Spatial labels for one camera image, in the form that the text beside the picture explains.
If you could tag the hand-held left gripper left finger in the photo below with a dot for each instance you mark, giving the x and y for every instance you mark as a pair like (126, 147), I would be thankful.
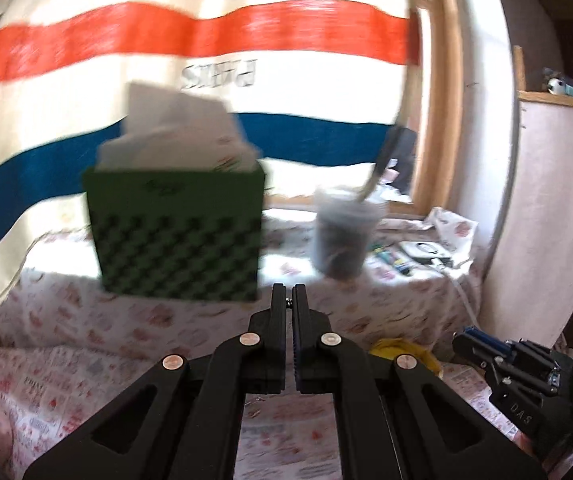
(277, 340)

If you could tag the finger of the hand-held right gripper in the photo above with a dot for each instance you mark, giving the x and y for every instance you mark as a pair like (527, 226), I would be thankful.
(471, 347)

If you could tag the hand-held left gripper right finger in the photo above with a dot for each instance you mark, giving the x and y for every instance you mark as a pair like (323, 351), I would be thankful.
(302, 340)

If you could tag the hexagonal jewelry box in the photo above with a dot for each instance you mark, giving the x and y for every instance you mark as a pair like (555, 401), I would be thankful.
(431, 360)

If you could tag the white charger puck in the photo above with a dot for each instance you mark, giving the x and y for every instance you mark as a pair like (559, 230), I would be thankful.
(424, 251)

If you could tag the clear plastic container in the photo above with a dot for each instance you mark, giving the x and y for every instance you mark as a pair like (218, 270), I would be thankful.
(346, 235)

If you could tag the green checkered tissue box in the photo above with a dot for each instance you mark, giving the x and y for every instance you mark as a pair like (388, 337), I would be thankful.
(176, 230)

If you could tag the pale wooden panel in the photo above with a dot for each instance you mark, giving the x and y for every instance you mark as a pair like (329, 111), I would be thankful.
(536, 200)

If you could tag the bear printed cloth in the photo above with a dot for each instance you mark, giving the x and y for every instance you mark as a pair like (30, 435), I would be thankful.
(66, 310)

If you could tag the white tissue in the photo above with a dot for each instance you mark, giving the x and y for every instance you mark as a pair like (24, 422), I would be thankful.
(176, 125)

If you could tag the printed tablecloth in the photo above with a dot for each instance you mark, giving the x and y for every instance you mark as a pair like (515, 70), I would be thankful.
(41, 400)

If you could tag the wooden shelf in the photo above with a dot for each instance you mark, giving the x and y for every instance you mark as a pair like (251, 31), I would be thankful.
(541, 96)

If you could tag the teal toy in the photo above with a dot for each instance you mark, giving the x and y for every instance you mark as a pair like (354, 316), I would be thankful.
(568, 87)

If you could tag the striped curtain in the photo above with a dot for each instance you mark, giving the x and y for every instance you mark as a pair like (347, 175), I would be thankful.
(166, 60)

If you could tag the wooden window frame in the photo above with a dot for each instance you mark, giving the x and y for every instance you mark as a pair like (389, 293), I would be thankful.
(441, 85)

